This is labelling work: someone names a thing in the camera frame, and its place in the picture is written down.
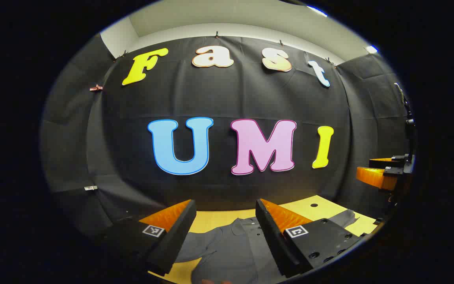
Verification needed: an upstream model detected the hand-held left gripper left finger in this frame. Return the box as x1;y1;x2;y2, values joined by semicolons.
93;199;197;277

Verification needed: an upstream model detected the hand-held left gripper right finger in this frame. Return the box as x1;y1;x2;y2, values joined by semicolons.
255;198;363;278

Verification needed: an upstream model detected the grey button shirt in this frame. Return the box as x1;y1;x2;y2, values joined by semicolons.
174;209;359;284

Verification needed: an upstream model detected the black backdrop cloth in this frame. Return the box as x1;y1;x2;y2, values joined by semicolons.
40;34;413;241

